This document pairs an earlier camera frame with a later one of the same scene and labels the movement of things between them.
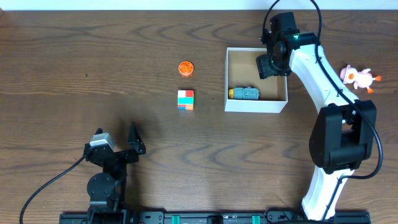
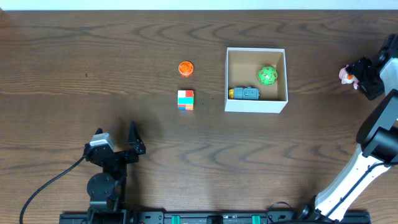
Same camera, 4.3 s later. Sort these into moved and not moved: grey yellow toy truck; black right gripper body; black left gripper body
Moved: black right gripper body
Not moved: grey yellow toy truck; black left gripper body
